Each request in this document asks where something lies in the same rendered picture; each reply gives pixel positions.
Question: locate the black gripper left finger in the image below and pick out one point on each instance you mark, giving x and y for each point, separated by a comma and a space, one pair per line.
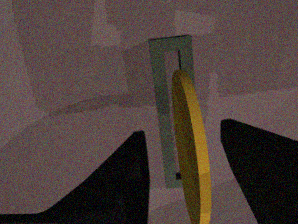
116, 193

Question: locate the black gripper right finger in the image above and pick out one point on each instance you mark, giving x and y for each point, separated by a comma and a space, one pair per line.
266, 167

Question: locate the gold coin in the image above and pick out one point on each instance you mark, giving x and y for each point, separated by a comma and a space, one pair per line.
192, 149

